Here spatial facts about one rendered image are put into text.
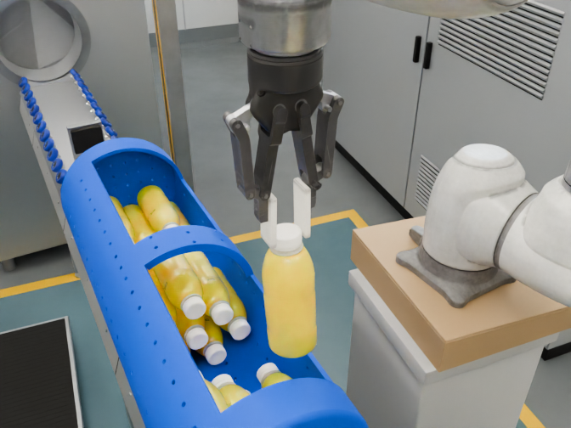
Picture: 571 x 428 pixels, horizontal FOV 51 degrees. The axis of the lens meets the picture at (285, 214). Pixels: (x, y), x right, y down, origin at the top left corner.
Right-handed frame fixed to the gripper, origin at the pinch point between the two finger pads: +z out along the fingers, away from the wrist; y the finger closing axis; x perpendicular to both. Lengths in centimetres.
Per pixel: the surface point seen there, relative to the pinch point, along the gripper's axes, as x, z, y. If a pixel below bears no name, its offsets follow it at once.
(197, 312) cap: -24.0, 34.0, 5.2
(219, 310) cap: -24.5, 35.8, 0.9
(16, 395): -114, 132, 48
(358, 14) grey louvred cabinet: -219, 53, -157
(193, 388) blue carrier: -2.0, 25.9, 13.2
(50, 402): -105, 132, 38
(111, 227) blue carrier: -45, 26, 14
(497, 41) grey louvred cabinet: -108, 34, -145
